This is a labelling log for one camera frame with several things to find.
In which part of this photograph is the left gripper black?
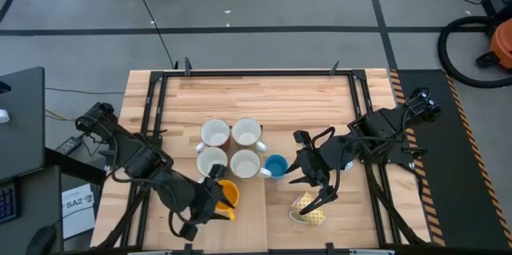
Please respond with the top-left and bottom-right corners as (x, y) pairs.
(178, 162), (238, 243)

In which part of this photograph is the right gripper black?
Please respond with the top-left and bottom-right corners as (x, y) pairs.
(285, 129), (351, 205)

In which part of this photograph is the orange mug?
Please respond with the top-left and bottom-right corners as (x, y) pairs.
(214, 179), (241, 221)

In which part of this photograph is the blue faceted mug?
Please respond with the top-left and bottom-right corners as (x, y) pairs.
(263, 153), (290, 180)

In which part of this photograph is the yellow white patterned mug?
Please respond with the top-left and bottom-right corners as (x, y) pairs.
(288, 190), (327, 227)

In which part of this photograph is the white grey mug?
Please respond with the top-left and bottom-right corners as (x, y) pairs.
(195, 146), (229, 184)

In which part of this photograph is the beige stoneware mug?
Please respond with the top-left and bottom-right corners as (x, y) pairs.
(230, 117), (268, 153)

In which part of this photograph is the red-brown stoneware mug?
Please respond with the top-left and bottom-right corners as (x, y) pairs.
(194, 118), (232, 154)

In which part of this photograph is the raised wooden shelf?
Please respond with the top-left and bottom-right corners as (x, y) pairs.
(202, 125), (269, 253)

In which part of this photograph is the white printed paper sheet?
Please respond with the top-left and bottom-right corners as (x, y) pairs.
(61, 182), (97, 241)

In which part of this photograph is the black hazard-striped floor mat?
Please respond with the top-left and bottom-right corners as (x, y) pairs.
(390, 69), (512, 251)

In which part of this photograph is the black power adapter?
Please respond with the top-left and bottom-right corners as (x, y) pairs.
(54, 136), (84, 157)

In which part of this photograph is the black computer mouse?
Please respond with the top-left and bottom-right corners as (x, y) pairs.
(25, 225), (58, 255)

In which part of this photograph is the black keyboard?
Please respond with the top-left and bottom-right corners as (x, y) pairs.
(0, 181), (20, 225)

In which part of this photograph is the orange vacuum cleaner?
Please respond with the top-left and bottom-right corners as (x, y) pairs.
(475, 18), (512, 73)

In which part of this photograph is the black cable bundle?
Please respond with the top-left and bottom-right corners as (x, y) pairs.
(95, 182), (155, 250)
(366, 165), (425, 246)

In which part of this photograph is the black metal table frame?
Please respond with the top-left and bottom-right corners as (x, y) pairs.
(119, 57), (431, 255)

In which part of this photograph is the black vacuum hose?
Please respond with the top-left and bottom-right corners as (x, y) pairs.
(437, 15), (512, 89)

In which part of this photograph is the thin grey cable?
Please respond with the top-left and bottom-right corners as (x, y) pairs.
(44, 86), (126, 96)

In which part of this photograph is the yellow cable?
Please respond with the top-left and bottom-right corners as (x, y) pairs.
(44, 109), (77, 122)

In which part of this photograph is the long black floor cable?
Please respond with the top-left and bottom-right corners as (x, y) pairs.
(127, 0), (178, 69)

